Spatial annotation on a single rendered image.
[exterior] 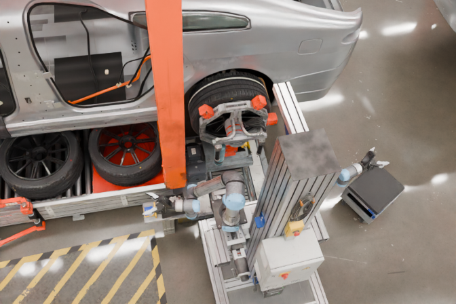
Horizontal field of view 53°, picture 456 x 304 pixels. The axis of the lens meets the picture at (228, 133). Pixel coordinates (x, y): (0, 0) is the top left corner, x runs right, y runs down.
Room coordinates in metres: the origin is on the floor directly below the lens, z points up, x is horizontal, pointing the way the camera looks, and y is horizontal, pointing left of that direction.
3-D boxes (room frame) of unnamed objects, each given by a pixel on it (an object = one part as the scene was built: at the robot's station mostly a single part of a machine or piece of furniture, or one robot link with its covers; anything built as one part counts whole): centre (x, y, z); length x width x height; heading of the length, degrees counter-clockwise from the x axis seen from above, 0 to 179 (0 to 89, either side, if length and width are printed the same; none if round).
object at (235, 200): (1.14, -0.09, 1.19); 0.15 x 0.12 x 0.55; 6
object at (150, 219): (1.38, 0.38, 0.44); 0.43 x 0.17 x 0.03; 108
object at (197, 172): (1.94, 0.27, 0.26); 0.42 x 0.18 x 0.35; 18
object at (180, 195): (1.39, 0.36, 0.51); 0.20 x 0.14 x 0.13; 111
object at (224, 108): (2.00, -0.03, 0.85); 0.54 x 0.07 x 0.54; 108
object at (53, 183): (1.70, 1.55, 0.39); 0.66 x 0.66 x 0.24
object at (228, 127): (1.93, -0.05, 0.85); 0.21 x 0.14 x 0.14; 18
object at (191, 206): (1.12, 0.17, 1.21); 0.11 x 0.08 x 0.09; 96
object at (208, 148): (2.16, 0.02, 0.32); 0.40 x 0.30 x 0.28; 108
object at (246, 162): (2.16, 0.02, 0.13); 0.50 x 0.36 x 0.10; 108
